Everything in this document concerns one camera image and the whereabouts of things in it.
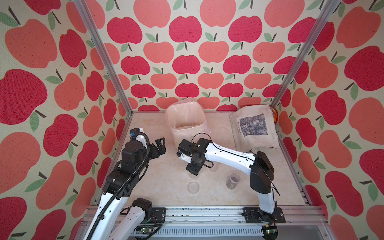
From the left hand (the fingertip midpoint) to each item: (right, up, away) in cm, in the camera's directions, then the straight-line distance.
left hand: (158, 143), depth 67 cm
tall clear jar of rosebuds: (+26, -11, 0) cm, 28 cm away
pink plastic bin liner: (+12, +12, +33) cm, 37 cm away
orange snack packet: (+78, +16, +44) cm, 91 cm away
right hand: (+17, -16, +14) cm, 28 cm away
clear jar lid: (+16, -27, +17) cm, 36 cm away
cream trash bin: (+12, +11, +34) cm, 38 cm away
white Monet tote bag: (+57, +7, +31) cm, 66 cm away
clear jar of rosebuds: (+36, -20, +7) cm, 42 cm away
